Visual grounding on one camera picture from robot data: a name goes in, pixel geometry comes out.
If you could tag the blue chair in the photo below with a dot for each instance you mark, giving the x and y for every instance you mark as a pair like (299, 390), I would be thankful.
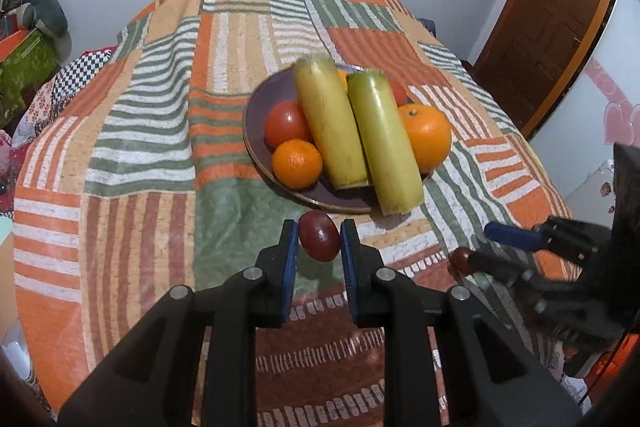
(429, 27)

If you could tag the stack of white plates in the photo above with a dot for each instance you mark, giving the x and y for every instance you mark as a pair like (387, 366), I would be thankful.
(19, 352)

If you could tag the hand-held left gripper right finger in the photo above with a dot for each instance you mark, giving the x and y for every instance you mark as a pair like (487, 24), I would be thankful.
(351, 272)

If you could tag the small tangerine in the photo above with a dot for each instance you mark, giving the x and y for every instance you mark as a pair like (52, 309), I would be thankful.
(297, 164)

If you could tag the dark red cherry tomato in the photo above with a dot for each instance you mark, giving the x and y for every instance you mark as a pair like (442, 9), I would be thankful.
(320, 236)
(458, 259)

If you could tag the grey plush toy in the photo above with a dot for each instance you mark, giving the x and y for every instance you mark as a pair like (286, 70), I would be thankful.
(42, 4)

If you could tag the striped patchwork blanket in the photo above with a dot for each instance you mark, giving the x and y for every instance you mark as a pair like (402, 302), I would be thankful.
(150, 157)

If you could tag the green bag with clutter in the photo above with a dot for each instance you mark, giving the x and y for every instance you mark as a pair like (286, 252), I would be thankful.
(27, 67)

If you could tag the dark purple plate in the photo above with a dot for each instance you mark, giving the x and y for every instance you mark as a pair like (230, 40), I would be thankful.
(257, 117)

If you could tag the large orange with sticker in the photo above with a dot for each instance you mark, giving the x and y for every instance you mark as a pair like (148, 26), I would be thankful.
(343, 78)
(425, 139)

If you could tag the brown wooden door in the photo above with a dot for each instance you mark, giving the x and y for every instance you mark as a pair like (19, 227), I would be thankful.
(555, 22)

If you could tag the yellow sugarcane piece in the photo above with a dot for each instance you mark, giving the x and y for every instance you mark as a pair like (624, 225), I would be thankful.
(332, 122)
(385, 142)

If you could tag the white heart-print wardrobe door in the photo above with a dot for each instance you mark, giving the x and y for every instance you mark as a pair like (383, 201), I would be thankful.
(600, 107)

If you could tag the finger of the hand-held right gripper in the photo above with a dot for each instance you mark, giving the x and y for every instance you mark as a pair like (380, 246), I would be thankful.
(510, 235)
(495, 264)

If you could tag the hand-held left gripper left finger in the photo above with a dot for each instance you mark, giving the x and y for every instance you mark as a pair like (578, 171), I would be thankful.
(287, 272)

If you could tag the black white checkered cloth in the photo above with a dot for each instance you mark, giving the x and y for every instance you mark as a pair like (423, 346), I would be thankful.
(82, 69)

